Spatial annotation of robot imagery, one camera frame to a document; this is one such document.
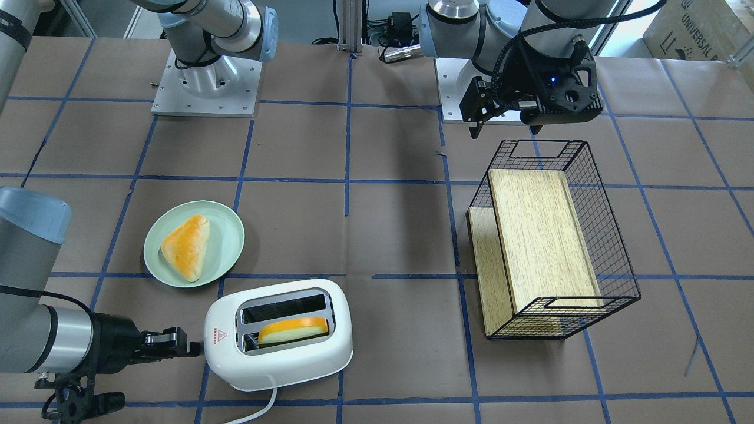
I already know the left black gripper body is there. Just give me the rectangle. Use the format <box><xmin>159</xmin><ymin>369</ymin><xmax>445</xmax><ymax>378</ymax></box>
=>
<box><xmin>501</xmin><ymin>36</ymin><xmax>604</xmax><ymax>135</ymax></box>

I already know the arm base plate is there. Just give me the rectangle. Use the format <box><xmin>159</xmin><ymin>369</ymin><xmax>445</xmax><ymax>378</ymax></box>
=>
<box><xmin>151</xmin><ymin>52</ymin><xmax>262</xmax><ymax>118</ymax></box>
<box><xmin>435</xmin><ymin>58</ymin><xmax>531</xmax><ymax>125</ymax></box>

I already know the black power adapter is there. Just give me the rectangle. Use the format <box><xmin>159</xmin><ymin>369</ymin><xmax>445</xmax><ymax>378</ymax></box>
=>
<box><xmin>388</xmin><ymin>12</ymin><xmax>413</xmax><ymax>38</ymax></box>

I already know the white toaster power cord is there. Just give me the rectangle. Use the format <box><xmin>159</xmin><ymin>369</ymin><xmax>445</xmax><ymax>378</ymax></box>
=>
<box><xmin>224</xmin><ymin>377</ymin><xmax>279</xmax><ymax>424</ymax></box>

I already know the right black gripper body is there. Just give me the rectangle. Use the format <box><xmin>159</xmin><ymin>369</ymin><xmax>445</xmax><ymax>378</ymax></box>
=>
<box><xmin>88</xmin><ymin>312</ymin><xmax>144</xmax><ymax>375</ymax></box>

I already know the black wire basket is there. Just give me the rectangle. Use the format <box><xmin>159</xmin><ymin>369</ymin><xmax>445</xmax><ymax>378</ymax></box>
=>
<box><xmin>469</xmin><ymin>140</ymin><xmax>641</xmax><ymax>340</ymax></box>

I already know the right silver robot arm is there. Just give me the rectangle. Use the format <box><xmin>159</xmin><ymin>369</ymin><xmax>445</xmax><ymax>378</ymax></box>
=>
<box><xmin>1</xmin><ymin>1</ymin><xmax>279</xmax><ymax>373</ymax></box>

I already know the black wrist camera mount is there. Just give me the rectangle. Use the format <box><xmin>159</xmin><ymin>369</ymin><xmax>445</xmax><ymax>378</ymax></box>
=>
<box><xmin>34</xmin><ymin>373</ymin><xmax>125</xmax><ymax>423</ymax></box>

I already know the white toaster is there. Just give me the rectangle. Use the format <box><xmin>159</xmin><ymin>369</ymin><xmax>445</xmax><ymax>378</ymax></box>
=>
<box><xmin>204</xmin><ymin>279</ymin><xmax>353</xmax><ymax>392</ymax></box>

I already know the cardboard box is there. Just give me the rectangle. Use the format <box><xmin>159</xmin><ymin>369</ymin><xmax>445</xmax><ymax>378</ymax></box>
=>
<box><xmin>643</xmin><ymin>1</ymin><xmax>753</xmax><ymax>60</ymax></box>

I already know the triangular bread on plate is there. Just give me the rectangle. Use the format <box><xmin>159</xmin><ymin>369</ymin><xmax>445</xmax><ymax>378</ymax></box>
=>
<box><xmin>160</xmin><ymin>214</ymin><xmax>211</xmax><ymax>282</ymax></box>

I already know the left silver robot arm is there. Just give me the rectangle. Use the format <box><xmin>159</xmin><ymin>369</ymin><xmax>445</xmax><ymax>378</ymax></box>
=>
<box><xmin>418</xmin><ymin>1</ymin><xmax>624</xmax><ymax>139</ymax></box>

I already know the aluminium frame post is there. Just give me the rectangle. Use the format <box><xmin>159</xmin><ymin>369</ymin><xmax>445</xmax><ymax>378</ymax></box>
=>
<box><xmin>336</xmin><ymin>1</ymin><xmax>366</xmax><ymax>57</ymax></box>

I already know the light green plate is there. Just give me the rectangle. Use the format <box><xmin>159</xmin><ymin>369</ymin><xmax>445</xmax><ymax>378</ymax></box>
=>
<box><xmin>143</xmin><ymin>200</ymin><xmax>245</xmax><ymax>288</ymax></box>

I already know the bread slice in toaster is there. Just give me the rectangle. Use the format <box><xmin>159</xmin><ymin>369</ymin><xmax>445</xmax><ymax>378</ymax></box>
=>
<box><xmin>257</xmin><ymin>316</ymin><xmax>329</xmax><ymax>346</ymax></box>

